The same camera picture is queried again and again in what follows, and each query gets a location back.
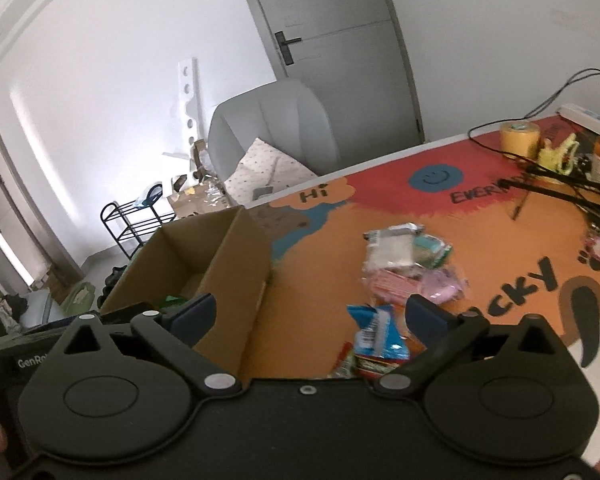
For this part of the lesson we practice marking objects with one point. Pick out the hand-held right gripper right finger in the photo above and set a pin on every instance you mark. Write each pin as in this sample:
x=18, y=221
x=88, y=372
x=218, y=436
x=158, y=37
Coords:
x=425, y=321

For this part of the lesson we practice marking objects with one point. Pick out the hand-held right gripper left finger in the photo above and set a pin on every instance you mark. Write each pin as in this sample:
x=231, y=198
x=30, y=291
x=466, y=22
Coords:
x=195, y=319

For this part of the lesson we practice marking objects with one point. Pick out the bright green snack packet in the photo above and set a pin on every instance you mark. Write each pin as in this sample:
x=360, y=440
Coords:
x=172, y=302

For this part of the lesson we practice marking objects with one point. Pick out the purple snack packet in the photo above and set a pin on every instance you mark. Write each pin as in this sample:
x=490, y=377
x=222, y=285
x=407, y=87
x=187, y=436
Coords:
x=445, y=282

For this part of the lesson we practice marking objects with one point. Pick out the packets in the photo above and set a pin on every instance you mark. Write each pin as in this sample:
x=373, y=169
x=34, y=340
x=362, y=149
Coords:
x=395, y=285

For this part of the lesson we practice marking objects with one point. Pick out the blue snack packet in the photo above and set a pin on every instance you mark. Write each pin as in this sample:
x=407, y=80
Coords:
x=375, y=330

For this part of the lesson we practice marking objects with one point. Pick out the brown cardboard box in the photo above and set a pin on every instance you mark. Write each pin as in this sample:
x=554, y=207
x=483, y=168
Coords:
x=240, y=280

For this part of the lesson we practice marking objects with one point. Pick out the red green snack packet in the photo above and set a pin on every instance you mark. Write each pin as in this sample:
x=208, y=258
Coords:
x=375, y=366

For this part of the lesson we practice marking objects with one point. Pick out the white snack packet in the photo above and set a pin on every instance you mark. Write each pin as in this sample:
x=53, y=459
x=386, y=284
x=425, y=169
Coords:
x=392, y=252

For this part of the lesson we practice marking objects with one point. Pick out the pile of clothes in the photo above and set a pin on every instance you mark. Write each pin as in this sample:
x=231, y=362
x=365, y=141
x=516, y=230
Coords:
x=0, y=310

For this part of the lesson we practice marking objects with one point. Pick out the green cloth bag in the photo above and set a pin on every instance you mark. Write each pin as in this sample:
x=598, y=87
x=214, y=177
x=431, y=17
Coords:
x=80, y=300

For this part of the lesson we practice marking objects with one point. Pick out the black shoe rack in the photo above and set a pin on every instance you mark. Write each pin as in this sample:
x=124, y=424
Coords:
x=130, y=232

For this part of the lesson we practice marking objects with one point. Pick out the pile of cardboard scraps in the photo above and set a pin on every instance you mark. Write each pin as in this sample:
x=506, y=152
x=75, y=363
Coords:
x=195, y=205

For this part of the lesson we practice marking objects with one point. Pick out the colourful printed table mat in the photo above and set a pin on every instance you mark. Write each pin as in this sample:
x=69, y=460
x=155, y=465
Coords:
x=330, y=240

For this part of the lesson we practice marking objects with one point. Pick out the dotted white cushion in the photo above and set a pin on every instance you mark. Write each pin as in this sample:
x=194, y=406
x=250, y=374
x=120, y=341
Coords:
x=260, y=170

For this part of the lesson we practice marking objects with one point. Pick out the black folded tripod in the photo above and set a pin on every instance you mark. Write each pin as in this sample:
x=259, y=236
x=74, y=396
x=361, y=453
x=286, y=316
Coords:
x=530, y=185

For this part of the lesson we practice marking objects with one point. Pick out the yellow tape roll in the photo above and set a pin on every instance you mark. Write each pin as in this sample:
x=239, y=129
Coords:
x=520, y=141

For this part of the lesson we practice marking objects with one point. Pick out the yellow crumpled tape piece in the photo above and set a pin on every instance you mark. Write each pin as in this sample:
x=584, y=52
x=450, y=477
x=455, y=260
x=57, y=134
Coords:
x=555, y=157

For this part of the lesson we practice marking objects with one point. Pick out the grey armchair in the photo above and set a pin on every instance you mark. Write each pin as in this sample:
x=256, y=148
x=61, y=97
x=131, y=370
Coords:
x=280, y=115

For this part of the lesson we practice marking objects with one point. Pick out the white board with holes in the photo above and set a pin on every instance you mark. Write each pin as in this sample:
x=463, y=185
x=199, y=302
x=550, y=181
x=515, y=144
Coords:
x=187, y=90

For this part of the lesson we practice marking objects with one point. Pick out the white power strip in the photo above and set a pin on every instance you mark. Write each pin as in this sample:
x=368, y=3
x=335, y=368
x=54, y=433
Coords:
x=580, y=112

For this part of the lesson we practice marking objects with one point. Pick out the grey door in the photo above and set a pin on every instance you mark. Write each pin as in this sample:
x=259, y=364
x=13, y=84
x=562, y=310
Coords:
x=340, y=60

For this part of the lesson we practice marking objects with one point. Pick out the grey door frame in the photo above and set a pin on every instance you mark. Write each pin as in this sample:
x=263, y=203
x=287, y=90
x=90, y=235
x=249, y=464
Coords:
x=55, y=240

